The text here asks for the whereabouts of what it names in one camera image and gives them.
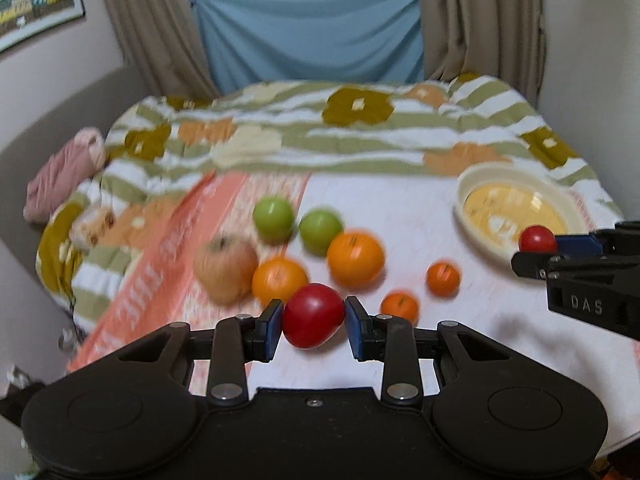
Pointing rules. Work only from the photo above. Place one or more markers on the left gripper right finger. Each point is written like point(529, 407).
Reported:
point(390, 340)

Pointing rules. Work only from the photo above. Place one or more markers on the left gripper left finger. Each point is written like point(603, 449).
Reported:
point(238, 341)

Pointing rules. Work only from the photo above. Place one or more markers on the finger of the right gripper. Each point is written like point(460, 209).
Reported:
point(533, 265)
point(578, 246)

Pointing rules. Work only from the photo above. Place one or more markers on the small red plum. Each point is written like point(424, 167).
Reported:
point(537, 239)

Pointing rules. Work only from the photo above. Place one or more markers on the small mandarin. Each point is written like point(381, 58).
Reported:
point(443, 278)
point(401, 304)

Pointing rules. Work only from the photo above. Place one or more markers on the large pale red apple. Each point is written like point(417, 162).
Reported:
point(225, 267)

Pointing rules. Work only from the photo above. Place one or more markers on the large orange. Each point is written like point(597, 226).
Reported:
point(278, 278)
point(356, 259)

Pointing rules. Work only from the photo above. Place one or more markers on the large red plum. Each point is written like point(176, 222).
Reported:
point(312, 316)

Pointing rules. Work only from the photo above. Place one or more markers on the green apple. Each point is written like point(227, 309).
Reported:
point(274, 219)
point(318, 228)

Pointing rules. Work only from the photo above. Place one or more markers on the cream yellow bowl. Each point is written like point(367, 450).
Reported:
point(495, 202)

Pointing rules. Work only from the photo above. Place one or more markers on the pink white towel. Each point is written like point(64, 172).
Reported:
point(413, 218)

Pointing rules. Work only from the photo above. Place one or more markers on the floral striped duvet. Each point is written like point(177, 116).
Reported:
point(159, 148)

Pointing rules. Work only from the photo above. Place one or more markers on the beige right curtain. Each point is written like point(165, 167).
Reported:
point(500, 38)

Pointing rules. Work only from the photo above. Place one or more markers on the beige curtain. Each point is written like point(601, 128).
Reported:
point(161, 39)
point(500, 38)

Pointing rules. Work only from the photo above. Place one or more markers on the grey bed headboard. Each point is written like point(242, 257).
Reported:
point(25, 308)

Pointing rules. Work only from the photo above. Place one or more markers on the blue hanging cloth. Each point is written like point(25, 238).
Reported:
point(249, 41)

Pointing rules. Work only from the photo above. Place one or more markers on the beige left curtain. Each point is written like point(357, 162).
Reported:
point(161, 39)

